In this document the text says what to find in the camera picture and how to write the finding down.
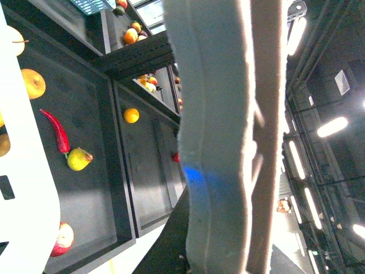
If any light blue shopping basket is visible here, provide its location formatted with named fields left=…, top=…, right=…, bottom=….
left=0, top=0, right=287, bottom=274

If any black fruit display shelf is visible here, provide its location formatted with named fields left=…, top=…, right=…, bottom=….
left=1, top=1, right=184, bottom=273

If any blue basket on far shelf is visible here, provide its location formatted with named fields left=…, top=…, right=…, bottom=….
left=70, top=0, right=116, bottom=15

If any orange on neighbouring tray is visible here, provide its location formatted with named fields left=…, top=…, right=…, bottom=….
left=123, top=108, right=140, bottom=124

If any yellow green pear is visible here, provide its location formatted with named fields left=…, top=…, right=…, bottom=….
left=67, top=147, right=94, bottom=171

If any red chili pepper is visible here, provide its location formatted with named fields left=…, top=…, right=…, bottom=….
left=39, top=109, right=71, bottom=158

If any person with glasses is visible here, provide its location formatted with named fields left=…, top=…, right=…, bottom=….
left=277, top=199, right=292, bottom=213

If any golden yellow apple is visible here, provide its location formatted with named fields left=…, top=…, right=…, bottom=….
left=21, top=68, right=46, bottom=99

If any red apple front right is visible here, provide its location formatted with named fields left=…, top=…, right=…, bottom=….
left=50, top=222, right=74, bottom=257

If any brown kiwi lower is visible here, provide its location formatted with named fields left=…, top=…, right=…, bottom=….
left=0, top=134, right=11, bottom=157

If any white round pear with stem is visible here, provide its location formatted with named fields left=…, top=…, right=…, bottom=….
left=7, top=26, right=29, bottom=56

